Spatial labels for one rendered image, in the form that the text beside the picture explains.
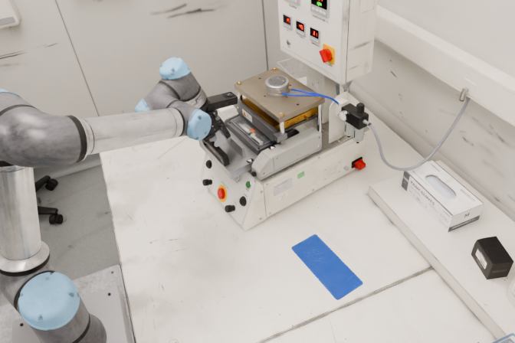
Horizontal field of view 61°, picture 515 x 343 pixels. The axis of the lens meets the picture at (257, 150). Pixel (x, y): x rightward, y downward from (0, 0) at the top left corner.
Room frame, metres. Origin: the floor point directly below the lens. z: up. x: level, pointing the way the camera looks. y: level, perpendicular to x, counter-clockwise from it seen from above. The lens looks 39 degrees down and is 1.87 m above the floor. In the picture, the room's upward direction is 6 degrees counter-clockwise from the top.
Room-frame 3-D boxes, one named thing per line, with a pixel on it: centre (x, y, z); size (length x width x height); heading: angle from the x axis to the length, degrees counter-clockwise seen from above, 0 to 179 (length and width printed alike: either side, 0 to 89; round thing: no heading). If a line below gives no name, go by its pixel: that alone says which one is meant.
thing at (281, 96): (1.25, -0.12, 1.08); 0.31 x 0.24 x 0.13; 29
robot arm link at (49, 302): (0.60, 0.51, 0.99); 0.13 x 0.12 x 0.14; 46
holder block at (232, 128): (1.22, -0.02, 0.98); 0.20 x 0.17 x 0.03; 29
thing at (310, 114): (1.25, -0.09, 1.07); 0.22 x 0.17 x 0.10; 29
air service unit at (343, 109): (1.12, -0.31, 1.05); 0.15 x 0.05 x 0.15; 29
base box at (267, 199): (1.24, -0.09, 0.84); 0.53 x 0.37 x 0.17; 119
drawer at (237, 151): (1.20, 0.02, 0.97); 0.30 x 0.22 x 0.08; 119
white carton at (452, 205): (0.97, -0.57, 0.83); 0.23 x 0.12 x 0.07; 18
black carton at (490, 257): (0.72, -0.61, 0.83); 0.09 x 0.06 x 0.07; 3
